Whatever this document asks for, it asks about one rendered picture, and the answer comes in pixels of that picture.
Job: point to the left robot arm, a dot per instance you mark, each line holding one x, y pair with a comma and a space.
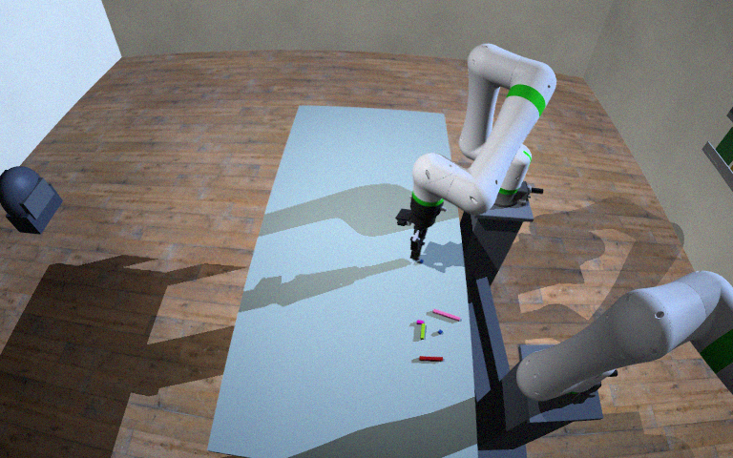
643, 325

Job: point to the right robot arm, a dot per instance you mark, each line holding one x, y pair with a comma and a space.
475, 190

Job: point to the pink rod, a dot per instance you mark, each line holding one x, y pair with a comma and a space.
441, 313

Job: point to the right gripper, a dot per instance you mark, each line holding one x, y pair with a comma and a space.
420, 227

